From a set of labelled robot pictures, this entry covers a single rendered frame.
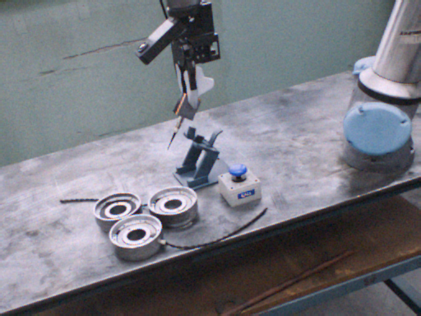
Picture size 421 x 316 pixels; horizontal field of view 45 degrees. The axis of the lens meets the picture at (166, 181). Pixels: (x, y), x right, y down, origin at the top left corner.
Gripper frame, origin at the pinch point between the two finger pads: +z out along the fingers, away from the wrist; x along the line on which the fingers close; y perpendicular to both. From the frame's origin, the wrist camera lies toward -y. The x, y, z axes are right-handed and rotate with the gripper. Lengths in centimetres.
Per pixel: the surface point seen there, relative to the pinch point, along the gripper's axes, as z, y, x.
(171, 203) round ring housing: 17.8, -10.5, -9.4
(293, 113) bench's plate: 19.5, 35.3, 15.8
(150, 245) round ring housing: 16.6, -19.3, -22.3
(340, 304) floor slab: 100, 51, 14
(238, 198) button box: 17.7, 2.6, -15.9
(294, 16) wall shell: 33, 115, 143
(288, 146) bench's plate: 19.6, 24.3, 0.4
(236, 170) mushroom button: 12.3, 3.7, -13.6
